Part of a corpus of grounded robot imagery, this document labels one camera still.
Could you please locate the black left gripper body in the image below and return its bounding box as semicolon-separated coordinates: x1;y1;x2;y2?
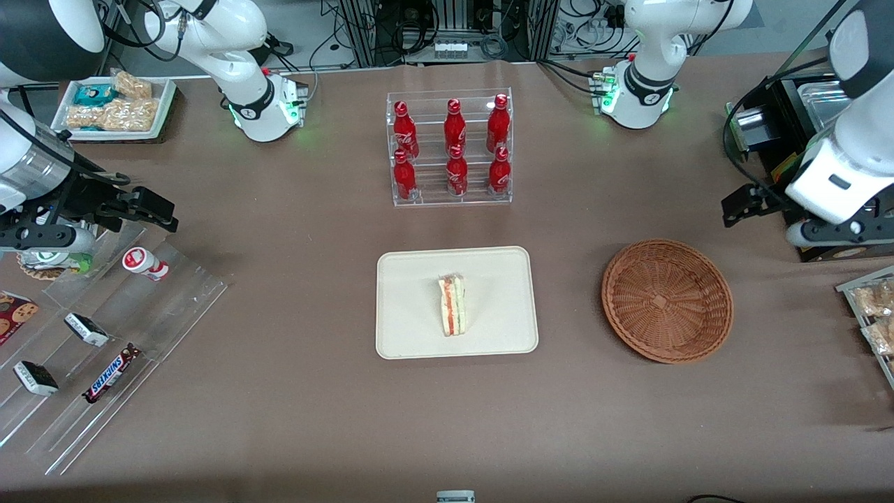
746;183;793;219

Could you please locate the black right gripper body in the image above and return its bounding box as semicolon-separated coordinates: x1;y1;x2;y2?
52;173;142;231

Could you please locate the triangular sandwich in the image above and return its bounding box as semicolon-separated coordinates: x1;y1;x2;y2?
438;273;468;338

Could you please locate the white snack tray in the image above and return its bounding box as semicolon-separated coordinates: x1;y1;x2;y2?
51;77;177;143

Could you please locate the brown wicker basket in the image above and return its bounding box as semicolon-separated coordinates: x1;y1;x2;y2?
601;239;734;365

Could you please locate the cream plastic tray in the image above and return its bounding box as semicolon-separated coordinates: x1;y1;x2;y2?
376;246;540;360

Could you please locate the white red yogurt bottle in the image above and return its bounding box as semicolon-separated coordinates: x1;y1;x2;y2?
122;247;170;282

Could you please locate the small wicker coaster with cup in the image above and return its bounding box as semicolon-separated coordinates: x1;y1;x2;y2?
17;248;94;282

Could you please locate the black appliance with yellow panel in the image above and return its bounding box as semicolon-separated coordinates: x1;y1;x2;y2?
725;73;894;263

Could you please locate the large rice cracker bag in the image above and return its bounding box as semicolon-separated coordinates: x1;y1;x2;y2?
66;98;160;133

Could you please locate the clear acrylic stepped shelf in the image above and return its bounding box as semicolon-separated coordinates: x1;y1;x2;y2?
0;222;230;476

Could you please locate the teal snack packet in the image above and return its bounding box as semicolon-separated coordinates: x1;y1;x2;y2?
73;83;117;107

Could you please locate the small rice cracker bag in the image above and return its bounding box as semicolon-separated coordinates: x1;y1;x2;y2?
112;70;154;101

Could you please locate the black white snack bar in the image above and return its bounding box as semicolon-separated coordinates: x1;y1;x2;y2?
64;312;110;348
13;360;60;398

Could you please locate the chocolate chip cookie pack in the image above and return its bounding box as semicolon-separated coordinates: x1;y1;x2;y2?
0;291;40;346

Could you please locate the clear pastry bag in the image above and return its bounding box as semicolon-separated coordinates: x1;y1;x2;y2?
863;318;894;357
853;279;894;319

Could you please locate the brown Snickers bar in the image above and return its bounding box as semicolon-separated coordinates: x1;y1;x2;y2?
82;343;142;404

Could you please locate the red cola bottle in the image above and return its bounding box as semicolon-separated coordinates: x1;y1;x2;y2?
446;145;469;197
393;101;420;160
444;99;467;156
488;147;511;196
487;94;511;154
393;150;418;202

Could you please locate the clear acrylic bottle rack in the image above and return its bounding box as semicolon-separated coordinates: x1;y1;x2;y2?
386;87;513;208

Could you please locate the aluminium equipment rack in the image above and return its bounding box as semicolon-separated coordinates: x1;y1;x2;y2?
339;0;559;67

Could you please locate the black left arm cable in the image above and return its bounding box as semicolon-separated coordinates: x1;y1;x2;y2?
722;56;835;200

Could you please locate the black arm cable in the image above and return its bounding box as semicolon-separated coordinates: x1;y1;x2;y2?
722;56;835;200
105;0;168;50

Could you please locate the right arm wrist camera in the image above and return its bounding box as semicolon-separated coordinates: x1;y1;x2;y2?
0;204;96;256

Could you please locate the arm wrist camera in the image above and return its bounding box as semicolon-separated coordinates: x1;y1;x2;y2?
0;204;96;256
785;206;894;249

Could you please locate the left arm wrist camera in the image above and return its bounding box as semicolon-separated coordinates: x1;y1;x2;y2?
785;206;894;249

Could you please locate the metal wire tray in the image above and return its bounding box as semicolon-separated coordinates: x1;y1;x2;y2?
836;265;894;390

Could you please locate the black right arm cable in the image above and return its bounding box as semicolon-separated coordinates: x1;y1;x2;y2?
105;0;168;50

